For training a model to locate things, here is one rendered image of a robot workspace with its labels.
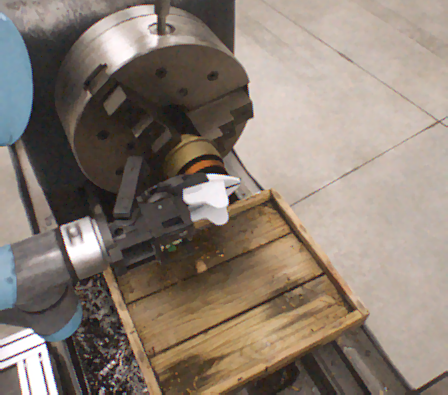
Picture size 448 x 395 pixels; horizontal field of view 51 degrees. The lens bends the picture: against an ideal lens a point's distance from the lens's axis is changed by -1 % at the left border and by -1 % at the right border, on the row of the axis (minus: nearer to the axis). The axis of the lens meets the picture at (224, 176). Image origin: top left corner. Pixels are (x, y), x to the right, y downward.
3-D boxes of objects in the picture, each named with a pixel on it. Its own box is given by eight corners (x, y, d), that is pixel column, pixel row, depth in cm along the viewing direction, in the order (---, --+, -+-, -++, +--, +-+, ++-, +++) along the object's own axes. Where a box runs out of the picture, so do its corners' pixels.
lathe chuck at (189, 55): (71, 182, 89) (45, 28, 67) (220, 144, 101) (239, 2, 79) (84, 216, 83) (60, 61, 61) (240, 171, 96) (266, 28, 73)
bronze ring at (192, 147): (153, 134, 70) (177, 175, 65) (209, 118, 74) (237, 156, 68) (157, 177, 77) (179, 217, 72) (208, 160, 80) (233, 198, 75)
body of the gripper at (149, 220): (200, 252, 67) (118, 285, 63) (177, 208, 72) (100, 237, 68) (198, 219, 61) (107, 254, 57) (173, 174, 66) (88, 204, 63)
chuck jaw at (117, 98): (140, 120, 78) (84, 87, 69) (160, 98, 77) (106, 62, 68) (165, 163, 72) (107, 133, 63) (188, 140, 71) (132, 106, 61)
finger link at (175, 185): (210, 196, 69) (154, 217, 66) (205, 187, 70) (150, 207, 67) (210, 174, 65) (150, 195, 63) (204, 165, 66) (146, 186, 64)
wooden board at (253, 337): (101, 268, 85) (96, 256, 82) (273, 198, 96) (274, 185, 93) (164, 430, 67) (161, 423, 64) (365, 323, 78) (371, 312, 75)
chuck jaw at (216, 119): (176, 99, 79) (239, 71, 81) (182, 120, 83) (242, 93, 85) (205, 140, 72) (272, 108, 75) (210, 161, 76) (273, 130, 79)
